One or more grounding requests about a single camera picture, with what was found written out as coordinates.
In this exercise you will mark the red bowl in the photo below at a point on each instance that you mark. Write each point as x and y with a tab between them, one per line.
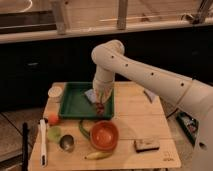
104	135

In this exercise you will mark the green plastic tray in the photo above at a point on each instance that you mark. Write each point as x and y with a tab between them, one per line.
75	105

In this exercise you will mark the white small cup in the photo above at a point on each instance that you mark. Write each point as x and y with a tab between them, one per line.
55	93

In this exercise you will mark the orange tomato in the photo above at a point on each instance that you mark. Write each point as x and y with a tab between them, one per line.
53	119

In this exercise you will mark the green chili pepper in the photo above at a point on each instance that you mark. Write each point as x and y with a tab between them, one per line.
84	132

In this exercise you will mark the brown rectangular sponge block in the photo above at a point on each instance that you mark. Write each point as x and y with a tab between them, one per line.
149	144

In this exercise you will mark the yellow banana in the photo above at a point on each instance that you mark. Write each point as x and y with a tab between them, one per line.
98	155

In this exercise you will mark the black vertical pole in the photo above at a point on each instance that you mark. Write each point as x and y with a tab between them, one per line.
25	147

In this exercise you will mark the blue sponge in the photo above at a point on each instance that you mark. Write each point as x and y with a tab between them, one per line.
90	95

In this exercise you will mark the dark red grape bunch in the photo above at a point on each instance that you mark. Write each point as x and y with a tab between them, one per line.
99	108

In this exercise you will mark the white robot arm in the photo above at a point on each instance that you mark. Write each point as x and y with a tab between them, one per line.
189	95

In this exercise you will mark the green apple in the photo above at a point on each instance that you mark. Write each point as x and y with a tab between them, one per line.
54	134

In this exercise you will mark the small metal cup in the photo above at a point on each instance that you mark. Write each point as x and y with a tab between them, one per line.
67	143

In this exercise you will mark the white handled brush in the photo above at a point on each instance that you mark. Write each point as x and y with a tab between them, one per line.
43	128

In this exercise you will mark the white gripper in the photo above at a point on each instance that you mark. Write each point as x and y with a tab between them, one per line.
102	87

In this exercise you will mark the green crate with items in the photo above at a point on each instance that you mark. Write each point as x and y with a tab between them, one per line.
189	126

